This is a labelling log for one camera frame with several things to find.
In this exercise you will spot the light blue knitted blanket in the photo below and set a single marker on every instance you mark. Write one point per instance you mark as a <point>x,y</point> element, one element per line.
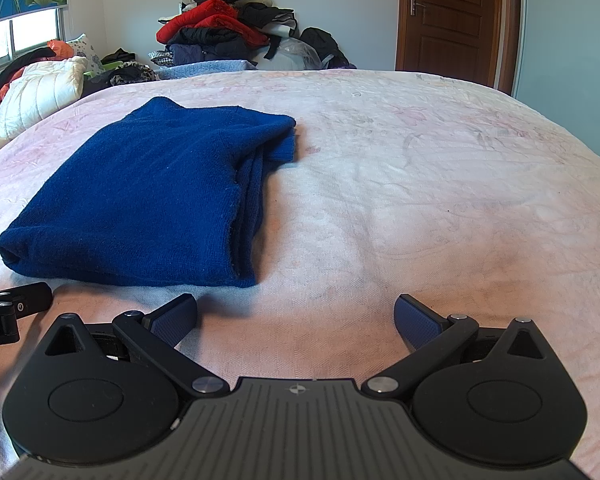
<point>205,69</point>

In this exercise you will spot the orange garment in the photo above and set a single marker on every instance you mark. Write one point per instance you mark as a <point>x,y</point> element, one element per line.
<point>60,49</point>

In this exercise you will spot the window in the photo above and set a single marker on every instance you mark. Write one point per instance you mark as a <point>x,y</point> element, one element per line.
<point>25,35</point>

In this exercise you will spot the white dotted pillow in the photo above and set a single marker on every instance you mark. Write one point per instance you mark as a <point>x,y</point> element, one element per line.
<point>86,55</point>

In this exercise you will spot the brown wooden door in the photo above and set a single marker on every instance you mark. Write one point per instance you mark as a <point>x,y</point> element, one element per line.
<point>450,15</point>

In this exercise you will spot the pink floral bed sheet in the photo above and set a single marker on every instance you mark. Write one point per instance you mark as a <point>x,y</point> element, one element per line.
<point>430,185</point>

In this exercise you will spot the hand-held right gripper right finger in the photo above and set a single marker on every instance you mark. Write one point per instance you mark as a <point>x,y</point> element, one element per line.
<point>415,320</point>

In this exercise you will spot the pile of assorted clothes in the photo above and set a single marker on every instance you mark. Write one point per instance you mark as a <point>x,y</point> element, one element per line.
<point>215,25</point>

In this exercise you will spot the blue knit sweater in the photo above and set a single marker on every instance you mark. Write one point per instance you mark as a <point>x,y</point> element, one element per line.
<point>130,195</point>

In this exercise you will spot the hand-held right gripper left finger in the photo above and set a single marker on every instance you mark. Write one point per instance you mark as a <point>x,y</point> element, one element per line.
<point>175,317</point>

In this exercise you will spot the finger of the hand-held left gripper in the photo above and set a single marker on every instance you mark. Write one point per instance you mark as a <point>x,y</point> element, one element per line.
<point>30,297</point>

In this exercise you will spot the white quilted duvet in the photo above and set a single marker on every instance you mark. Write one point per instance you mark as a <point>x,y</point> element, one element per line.
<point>35,95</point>

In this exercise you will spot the black garment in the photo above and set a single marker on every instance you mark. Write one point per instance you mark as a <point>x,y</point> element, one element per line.
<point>10,67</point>

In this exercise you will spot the clear plastic bag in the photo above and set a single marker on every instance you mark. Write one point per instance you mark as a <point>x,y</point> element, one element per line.
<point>297,55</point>

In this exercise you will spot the dark patterned cloth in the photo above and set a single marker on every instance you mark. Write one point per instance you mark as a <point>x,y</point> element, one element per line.
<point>125,76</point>

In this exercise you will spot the white wardrobe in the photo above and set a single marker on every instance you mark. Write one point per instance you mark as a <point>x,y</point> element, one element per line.
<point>570,60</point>

